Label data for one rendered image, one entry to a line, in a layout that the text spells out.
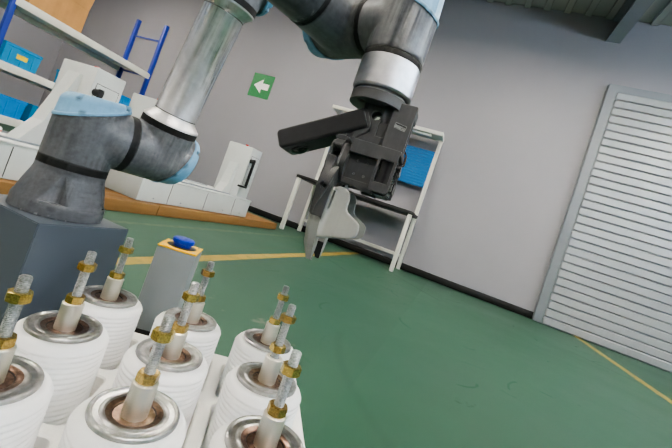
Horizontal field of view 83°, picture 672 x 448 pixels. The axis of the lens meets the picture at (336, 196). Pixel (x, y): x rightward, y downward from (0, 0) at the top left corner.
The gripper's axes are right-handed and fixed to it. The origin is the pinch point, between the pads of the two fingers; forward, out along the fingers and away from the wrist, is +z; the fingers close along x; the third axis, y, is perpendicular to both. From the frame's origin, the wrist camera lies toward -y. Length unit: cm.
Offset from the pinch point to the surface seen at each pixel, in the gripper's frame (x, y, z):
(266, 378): -0.9, 0.5, 16.5
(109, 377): -2.2, -18.6, 24.4
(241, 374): -1.7, -2.4, 17.0
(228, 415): -4.3, -1.4, 20.4
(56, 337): -11.5, -19.7, 17.0
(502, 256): 485, 121, -20
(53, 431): -12.8, -15.0, 24.4
